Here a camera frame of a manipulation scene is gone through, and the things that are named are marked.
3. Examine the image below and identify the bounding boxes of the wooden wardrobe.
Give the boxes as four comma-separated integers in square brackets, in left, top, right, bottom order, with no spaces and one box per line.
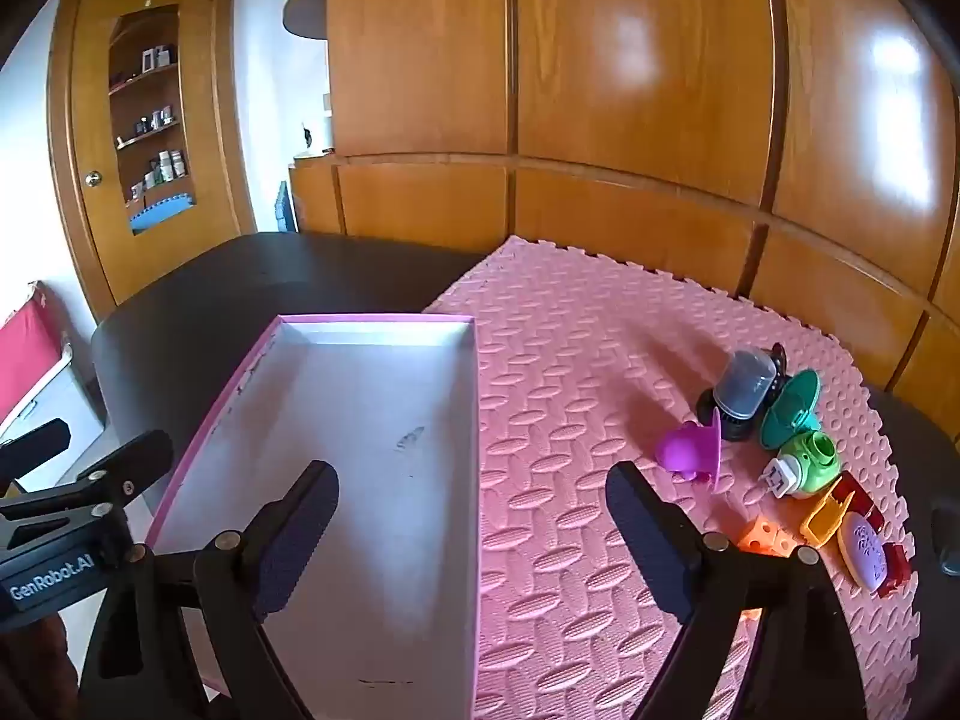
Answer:
[289,0,960,458]

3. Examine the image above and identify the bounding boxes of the red fabric seat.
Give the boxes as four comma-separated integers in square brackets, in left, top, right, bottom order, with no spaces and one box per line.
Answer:
[0,281,72,428]

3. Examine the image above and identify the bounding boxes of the orange holed block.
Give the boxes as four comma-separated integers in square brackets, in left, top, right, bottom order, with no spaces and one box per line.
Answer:
[736,514,796,623]

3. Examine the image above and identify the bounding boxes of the wooden corner display cabinet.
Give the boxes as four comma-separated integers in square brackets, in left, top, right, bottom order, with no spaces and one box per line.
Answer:
[46,0,260,308]

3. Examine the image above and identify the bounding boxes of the yellow plastic toy container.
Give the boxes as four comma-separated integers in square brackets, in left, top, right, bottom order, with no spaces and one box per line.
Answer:
[799,491,848,548]

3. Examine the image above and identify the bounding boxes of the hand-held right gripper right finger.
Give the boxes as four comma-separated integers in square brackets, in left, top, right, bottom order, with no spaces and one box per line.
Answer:
[604,461,863,720]

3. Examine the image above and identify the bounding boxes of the red plastic toy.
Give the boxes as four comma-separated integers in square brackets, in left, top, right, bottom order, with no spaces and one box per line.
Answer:
[832,471,912,599]

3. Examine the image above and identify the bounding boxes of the pink foam puzzle mat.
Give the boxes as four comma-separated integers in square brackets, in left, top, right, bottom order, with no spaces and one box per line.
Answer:
[421,235,923,720]

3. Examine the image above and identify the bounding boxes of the purple silicone cup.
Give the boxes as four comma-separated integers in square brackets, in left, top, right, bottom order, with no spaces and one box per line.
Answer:
[656,409,725,494]

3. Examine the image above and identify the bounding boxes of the purple oval patterned shell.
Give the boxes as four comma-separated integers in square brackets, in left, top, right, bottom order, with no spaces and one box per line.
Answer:
[836,511,890,590]

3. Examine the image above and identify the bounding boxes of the pink cardboard box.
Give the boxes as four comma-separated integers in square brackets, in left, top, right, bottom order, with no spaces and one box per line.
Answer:
[142,313,482,720]

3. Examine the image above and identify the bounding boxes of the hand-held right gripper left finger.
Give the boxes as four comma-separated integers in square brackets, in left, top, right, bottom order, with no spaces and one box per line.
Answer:
[79,460,342,720]

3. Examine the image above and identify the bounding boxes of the person's left forearm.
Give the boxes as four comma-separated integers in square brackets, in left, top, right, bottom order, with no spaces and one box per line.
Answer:
[0,611,83,720]

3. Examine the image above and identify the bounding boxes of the teal plastic funnel cup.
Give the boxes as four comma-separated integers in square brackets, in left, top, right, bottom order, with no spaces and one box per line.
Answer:
[759,367,824,451]

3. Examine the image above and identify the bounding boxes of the brown round wall shelf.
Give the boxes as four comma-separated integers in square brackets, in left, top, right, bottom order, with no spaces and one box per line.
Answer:
[283,0,329,38]

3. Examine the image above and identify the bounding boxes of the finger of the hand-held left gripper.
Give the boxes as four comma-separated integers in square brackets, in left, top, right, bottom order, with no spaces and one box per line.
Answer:
[0,420,72,482]
[0,430,175,541]

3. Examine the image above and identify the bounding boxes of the green toy plug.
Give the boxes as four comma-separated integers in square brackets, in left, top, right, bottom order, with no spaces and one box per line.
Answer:
[759,429,837,500]

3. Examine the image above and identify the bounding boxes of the clear dome black toy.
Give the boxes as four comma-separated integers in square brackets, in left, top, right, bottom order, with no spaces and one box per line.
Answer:
[712,349,777,442]

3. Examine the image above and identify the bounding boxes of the blue foam mat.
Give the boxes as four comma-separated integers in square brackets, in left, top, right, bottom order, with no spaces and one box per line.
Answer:
[129,195,197,235]

